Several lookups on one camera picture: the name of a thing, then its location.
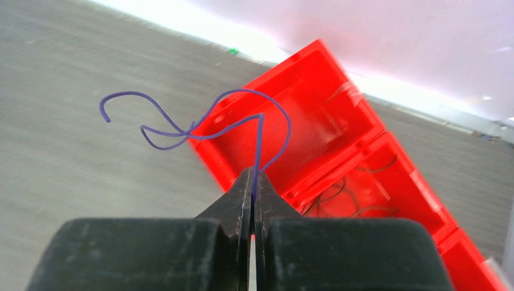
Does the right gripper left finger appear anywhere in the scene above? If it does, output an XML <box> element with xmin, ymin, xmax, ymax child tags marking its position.
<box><xmin>27</xmin><ymin>168</ymin><xmax>254</xmax><ymax>290</ymax></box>

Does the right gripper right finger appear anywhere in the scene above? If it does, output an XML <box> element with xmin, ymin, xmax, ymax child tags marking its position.
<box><xmin>254</xmin><ymin>173</ymin><xmax>453</xmax><ymax>290</ymax></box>

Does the brown wire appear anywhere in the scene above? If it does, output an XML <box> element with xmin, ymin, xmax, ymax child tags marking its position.
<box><xmin>301</xmin><ymin>154</ymin><xmax>400</xmax><ymax>219</ymax></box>

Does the purple wire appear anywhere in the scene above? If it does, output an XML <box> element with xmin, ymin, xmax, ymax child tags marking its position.
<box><xmin>99</xmin><ymin>89</ymin><xmax>292</xmax><ymax>202</ymax></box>

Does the red four-compartment bin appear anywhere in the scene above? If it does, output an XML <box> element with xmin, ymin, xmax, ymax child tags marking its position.
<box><xmin>191</xmin><ymin>40</ymin><xmax>507</xmax><ymax>290</ymax></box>

